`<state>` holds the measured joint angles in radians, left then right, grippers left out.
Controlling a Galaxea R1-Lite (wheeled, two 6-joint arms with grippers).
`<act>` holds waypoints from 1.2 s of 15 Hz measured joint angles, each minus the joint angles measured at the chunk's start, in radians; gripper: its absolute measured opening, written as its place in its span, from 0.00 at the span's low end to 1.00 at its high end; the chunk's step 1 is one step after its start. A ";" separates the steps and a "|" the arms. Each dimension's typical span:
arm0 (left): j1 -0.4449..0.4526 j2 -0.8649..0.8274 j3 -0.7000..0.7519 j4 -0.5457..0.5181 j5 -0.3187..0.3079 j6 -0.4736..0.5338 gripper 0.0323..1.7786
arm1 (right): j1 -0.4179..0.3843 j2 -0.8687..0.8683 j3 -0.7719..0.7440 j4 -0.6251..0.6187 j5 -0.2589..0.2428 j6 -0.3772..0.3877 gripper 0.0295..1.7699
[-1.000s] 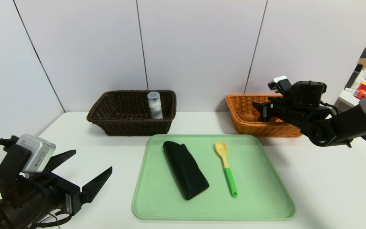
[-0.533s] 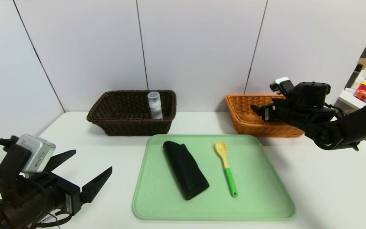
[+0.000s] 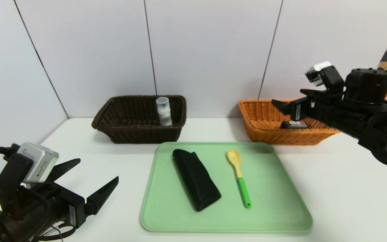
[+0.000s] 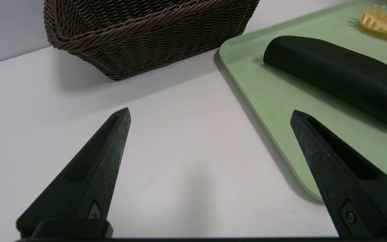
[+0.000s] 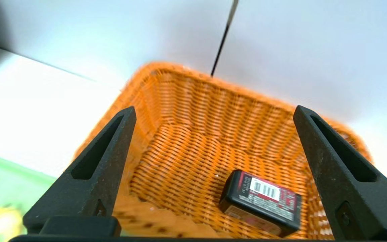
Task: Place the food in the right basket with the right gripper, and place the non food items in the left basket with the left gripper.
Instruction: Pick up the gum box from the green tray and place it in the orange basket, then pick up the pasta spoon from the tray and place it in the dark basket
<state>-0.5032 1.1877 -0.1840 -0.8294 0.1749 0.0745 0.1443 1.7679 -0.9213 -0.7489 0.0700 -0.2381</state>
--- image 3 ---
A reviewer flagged yellow spoon with green handle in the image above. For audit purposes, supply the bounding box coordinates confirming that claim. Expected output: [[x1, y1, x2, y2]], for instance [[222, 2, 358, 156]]
[[226, 149, 252, 209]]

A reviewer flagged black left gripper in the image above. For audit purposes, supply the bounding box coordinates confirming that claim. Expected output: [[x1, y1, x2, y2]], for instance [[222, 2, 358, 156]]
[[0, 158, 119, 242]]

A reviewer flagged black glasses case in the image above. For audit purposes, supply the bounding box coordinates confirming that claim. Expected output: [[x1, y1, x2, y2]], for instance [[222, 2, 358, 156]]
[[172, 149, 221, 212]]

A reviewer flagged small black carton pink top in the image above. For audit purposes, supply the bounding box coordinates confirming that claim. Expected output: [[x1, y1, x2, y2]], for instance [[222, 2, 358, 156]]
[[280, 120, 310, 129]]

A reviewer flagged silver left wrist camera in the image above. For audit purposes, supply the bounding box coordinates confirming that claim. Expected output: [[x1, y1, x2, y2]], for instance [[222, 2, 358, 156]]
[[16, 142, 59, 184]]

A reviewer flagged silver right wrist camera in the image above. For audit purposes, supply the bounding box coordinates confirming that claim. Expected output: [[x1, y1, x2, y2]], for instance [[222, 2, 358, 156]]
[[306, 61, 332, 84]]

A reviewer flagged orange wicker basket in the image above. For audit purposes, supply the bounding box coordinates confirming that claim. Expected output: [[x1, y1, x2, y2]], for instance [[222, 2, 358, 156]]
[[238, 99, 343, 146]]

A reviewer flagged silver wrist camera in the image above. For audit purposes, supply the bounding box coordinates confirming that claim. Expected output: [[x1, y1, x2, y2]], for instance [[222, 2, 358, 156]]
[[16, 142, 59, 184], [306, 61, 332, 84]]

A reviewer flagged dark brown wicker basket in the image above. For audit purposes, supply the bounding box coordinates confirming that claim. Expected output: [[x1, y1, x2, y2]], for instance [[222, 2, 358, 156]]
[[92, 95, 187, 144]]

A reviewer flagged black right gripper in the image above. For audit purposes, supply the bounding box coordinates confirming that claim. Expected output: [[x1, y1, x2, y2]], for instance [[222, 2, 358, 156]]
[[271, 96, 332, 127]]

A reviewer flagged light green plastic tray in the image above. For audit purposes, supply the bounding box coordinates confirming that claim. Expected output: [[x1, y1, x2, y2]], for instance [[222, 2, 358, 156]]
[[140, 142, 313, 233]]

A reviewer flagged white bottle with clear cap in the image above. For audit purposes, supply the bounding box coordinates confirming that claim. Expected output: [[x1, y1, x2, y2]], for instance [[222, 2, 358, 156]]
[[156, 96, 173, 127]]

